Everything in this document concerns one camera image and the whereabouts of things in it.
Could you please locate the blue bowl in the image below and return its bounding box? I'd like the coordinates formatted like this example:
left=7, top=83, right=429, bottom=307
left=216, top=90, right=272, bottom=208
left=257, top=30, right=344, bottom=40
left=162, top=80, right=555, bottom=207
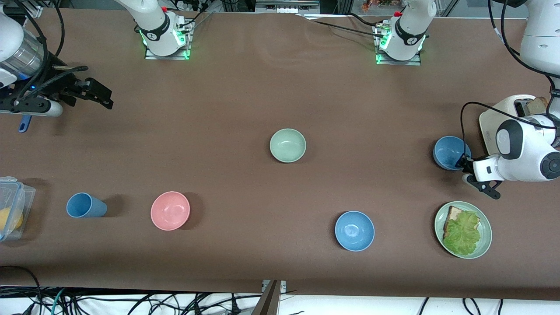
left=335, top=211, right=375, bottom=252
left=433, top=136, right=472, bottom=171

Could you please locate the pale green bowl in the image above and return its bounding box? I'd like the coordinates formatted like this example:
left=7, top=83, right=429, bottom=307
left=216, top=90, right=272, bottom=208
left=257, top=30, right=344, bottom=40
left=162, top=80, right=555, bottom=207
left=269, top=128, right=307, bottom=163

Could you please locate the pink bowl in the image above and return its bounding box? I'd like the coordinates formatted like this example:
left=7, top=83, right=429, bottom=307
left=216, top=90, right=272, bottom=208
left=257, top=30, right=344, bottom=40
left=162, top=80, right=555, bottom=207
left=150, top=191, right=191, bottom=231

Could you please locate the cream white toaster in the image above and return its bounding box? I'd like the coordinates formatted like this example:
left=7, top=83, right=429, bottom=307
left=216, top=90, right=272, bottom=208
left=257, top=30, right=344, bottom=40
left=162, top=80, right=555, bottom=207
left=479, top=94, right=560, bottom=154

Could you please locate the brown bread slice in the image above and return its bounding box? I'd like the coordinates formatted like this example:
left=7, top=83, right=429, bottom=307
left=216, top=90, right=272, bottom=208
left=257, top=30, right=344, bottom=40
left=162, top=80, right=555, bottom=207
left=443, top=206, right=481, bottom=239

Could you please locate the pale green plate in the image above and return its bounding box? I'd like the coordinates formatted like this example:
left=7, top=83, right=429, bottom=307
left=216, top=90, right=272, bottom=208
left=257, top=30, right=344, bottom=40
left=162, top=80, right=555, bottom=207
left=434, top=201, right=493, bottom=259

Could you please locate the green lettuce leaf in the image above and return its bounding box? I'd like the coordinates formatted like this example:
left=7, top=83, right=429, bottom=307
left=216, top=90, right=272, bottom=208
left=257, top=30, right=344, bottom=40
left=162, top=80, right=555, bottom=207
left=443, top=211, right=482, bottom=256

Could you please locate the toast slice in toaster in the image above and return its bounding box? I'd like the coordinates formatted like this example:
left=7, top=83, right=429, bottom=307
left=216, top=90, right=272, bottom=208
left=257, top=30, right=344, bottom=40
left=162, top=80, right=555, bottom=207
left=525, top=96, right=550, bottom=116

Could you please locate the blue cup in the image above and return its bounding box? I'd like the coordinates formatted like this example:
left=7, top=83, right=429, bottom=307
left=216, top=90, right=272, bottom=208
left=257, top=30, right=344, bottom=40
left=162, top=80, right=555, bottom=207
left=66, top=192, right=108, bottom=218

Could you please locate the clear plastic food container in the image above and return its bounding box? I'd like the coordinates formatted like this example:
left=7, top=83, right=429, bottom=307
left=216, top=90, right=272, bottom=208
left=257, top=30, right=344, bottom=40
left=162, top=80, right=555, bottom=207
left=0, top=176, right=36, bottom=242

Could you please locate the yellow food item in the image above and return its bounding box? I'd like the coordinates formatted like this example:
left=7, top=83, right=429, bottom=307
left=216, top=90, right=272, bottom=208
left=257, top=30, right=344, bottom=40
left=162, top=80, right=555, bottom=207
left=0, top=208, right=23, bottom=232

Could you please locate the brown table cover sheet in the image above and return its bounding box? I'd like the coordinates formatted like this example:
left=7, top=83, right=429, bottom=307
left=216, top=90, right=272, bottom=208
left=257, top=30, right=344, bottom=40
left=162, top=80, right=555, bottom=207
left=0, top=8, right=560, bottom=301

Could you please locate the grey equipment box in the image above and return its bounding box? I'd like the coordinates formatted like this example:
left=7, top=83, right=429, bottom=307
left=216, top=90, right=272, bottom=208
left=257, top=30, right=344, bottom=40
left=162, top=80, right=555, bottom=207
left=255, top=0, right=321, bottom=14

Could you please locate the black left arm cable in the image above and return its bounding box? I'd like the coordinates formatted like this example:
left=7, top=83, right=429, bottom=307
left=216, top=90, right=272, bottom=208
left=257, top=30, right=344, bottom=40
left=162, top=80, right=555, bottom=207
left=459, top=0, right=560, bottom=169

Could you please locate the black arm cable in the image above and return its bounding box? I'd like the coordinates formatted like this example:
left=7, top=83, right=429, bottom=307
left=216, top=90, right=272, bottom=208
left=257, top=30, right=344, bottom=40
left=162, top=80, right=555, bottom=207
left=459, top=0, right=560, bottom=169
left=13, top=0, right=90, bottom=103

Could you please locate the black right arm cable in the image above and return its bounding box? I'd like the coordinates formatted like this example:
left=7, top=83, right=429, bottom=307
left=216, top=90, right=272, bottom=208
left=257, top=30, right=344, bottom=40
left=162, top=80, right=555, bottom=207
left=13, top=0, right=90, bottom=103

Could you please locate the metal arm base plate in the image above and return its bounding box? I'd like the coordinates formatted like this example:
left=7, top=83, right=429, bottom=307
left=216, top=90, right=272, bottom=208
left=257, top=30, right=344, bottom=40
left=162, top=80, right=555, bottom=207
left=375, top=24, right=423, bottom=66
left=144, top=20, right=193, bottom=60

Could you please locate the black looped cable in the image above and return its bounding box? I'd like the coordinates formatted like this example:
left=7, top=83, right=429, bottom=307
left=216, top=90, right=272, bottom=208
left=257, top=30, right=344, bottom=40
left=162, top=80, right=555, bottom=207
left=0, top=266, right=44, bottom=315

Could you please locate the teal cable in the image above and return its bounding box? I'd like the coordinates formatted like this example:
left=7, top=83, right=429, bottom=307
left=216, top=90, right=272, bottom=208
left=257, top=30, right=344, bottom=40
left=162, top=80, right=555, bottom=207
left=52, top=288, right=67, bottom=315

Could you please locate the dark mounting post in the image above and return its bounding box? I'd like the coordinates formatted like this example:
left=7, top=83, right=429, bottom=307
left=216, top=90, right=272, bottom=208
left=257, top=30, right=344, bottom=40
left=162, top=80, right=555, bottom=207
left=252, top=280, right=281, bottom=315

